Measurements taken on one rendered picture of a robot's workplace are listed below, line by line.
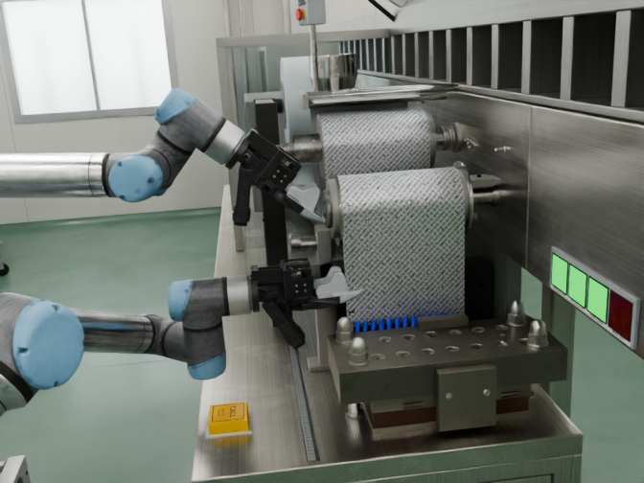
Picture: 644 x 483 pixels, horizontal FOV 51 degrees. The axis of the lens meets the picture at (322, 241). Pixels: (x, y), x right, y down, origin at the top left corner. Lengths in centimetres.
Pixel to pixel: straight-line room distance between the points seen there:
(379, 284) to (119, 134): 575
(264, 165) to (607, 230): 61
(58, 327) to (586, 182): 78
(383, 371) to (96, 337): 51
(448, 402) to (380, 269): 28
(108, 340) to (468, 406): 64
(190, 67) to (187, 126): 556
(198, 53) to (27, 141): 185
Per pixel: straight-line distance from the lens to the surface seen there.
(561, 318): 162
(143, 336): 134
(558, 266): 115
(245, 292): 126
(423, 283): 133
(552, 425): 128
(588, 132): 105
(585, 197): 107
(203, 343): 129
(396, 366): 117
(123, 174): 113
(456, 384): 118
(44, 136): 708
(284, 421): 129
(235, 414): 127
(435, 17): 179
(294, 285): 127
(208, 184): 691
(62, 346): 102
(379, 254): 129
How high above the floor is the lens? 155
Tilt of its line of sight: 16 degrees down
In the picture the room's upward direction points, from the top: 3 degrees counter-clockwise
